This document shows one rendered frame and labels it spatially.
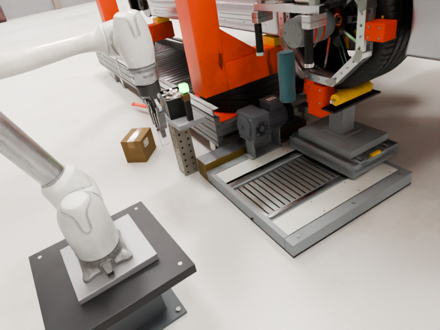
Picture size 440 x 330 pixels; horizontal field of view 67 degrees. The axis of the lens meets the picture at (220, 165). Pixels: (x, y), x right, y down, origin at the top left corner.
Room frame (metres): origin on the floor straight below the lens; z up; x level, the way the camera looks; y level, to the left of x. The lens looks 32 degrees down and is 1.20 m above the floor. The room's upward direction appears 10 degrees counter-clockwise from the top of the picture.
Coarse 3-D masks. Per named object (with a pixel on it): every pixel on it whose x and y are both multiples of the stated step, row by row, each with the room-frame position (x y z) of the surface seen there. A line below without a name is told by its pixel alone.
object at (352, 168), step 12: (300, 144) 1.75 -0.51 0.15; (312, 144) 1.73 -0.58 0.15; (384, 144) 1.54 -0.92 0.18; (396, 144) 1.54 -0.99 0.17; (312, 156) 1.66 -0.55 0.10; (324, 156) 1.57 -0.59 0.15; (336, 156) 1.55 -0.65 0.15; (360, 156) 1.51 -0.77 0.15; (372, 156) 1.46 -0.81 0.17; (384, 156) 1.50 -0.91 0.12; (336, 168) 1.49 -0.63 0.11; (348, 168) 1.42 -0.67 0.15; (360, 168) 1.42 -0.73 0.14
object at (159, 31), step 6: (156, 18) 3.81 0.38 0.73; (162, 18) 3.82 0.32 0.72; (168, 18) 3.85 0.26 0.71; (150, 24) 3.85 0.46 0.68; (156, 24) 3.78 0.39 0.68; (162, 24) 3.80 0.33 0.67; (168, 24) 3.83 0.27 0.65; (150, 30) 3.74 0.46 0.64; (156, 30) 3.77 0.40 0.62; (162, 30) 3.80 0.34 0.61; (168, 30) 3.82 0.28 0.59; (156, 36) 3.76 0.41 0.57; (162, 36) 3.79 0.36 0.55; (168, 36) 3.82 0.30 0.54; (174, 36) 3.85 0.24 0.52
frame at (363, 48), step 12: (288, 0) 1.82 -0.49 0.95; (360, 0) 1.39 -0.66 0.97; (372, 0) 1.38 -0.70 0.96; (288, 12) 1.84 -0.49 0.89; (360, 12) 1.39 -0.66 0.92; (372, 12) 1.39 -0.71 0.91; (360, 24) 1.39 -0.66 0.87; (360, 36) 1.39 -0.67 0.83; (288, 48) 1.79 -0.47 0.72; (360, 48) 1.38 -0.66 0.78; (372, 48) 1.39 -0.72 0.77; (300, 60) 1.78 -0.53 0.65; (348, 60) 1.43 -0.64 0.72; (360, 60) 1.37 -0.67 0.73; (300, 72) 1.71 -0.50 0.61; (312, 72) 1.65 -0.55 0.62; (324, 72) 1.62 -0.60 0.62; (348, 72) 1.43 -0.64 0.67; (336, 84) 1.50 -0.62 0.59
